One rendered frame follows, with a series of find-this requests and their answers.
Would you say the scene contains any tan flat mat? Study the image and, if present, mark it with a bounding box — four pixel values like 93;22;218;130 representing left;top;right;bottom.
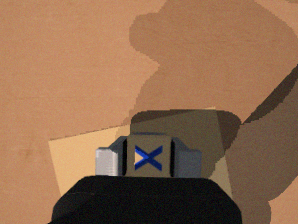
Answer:
48;106;233;200

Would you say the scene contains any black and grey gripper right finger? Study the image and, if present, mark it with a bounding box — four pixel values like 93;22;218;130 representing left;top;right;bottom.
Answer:
170;137;202;178

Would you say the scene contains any brown block with blue letter x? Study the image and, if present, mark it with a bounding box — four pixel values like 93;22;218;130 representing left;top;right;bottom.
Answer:
126;132;171;177

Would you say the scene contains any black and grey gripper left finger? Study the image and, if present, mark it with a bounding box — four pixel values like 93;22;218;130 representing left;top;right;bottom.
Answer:
95;136;127;176

